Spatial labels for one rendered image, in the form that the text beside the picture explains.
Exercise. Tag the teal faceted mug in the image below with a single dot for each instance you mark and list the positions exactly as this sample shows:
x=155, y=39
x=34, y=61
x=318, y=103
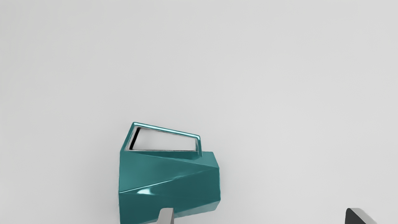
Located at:
x=168, y=180

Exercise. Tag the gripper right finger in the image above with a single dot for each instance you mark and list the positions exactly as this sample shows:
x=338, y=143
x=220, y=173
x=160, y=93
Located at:
x=359, y=217

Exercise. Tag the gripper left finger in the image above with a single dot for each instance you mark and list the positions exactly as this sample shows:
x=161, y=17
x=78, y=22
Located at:
x=166, y=216

